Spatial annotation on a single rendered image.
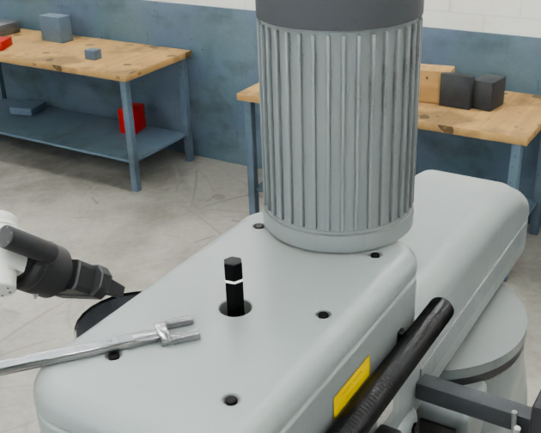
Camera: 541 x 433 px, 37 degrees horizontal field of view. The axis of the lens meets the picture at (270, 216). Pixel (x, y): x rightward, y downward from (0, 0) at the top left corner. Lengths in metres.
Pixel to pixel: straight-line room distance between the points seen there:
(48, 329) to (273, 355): 3.69
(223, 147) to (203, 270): 5.37
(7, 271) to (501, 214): 0.84
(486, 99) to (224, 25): 2.16
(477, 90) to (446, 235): 3.42
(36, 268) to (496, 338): 0.78
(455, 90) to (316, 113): 3.82
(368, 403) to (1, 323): 3.83
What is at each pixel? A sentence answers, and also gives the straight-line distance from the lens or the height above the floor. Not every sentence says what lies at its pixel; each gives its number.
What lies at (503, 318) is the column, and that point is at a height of 1.56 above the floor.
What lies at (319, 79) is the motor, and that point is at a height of 2.11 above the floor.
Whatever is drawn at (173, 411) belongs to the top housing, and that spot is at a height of 1.89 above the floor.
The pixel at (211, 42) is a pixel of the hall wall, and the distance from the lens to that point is 6.12.
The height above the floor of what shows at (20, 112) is 0.26.
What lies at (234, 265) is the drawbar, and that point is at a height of 1.95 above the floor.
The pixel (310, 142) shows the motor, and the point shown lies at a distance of 0.95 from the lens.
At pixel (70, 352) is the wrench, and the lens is 0.85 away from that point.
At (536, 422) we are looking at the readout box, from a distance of 1.07.
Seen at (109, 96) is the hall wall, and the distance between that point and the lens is 6.94.
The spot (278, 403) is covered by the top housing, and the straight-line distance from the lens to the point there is 0.78.
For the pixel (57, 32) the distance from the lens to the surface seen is 6.68.
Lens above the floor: 2.37
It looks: 26 degrees down
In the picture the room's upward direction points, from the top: 2 degrees counter-clockwise
